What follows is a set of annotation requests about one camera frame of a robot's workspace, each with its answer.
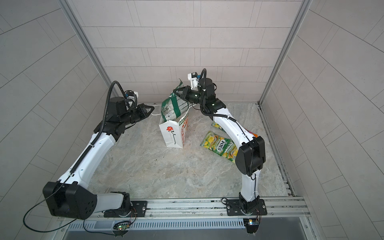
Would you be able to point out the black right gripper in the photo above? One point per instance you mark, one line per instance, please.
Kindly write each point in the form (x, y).
(188, 95)

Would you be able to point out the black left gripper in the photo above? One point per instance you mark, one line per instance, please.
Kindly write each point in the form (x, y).
(140, 108)

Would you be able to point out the green Real crisps bag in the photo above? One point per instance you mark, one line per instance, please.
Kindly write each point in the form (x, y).
(172, 109)

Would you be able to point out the white floral paper bag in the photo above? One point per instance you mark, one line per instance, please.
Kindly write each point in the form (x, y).
(174, 132)

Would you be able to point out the green Fox's candy packet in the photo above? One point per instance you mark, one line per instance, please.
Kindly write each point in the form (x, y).
(230, 151)
(216, 125)
(215, 143)

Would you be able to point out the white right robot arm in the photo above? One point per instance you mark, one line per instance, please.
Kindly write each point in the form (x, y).
(251, 150)

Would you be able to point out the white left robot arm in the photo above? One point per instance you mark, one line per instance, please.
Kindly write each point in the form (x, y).
(69, 196)

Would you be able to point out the left circuit board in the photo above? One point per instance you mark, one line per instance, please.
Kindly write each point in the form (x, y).
(122, 226)

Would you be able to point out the circuit board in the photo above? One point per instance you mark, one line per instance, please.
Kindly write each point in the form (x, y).
(251, 225)
(122, 226)

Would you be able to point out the right circuit board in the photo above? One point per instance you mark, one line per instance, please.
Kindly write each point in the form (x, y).
(251, 225)

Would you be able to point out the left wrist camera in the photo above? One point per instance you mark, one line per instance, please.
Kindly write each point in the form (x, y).
(131, 98)

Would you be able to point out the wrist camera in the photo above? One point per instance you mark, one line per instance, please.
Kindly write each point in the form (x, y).
(194, 80)
(131, 98)

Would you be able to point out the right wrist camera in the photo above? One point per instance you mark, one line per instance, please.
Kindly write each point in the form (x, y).
(194, 80)

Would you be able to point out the aluminium left corner post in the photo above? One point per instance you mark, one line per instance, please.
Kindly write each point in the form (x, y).
(74, 22)

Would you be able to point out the aluminium corner post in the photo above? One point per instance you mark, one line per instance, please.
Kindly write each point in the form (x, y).
(304, 7)
(74, 22)

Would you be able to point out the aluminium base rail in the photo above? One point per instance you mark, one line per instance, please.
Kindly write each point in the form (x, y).
(284, 218)

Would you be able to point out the aluminium right corner post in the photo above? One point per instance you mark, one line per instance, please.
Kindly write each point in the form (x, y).
(304, 7)

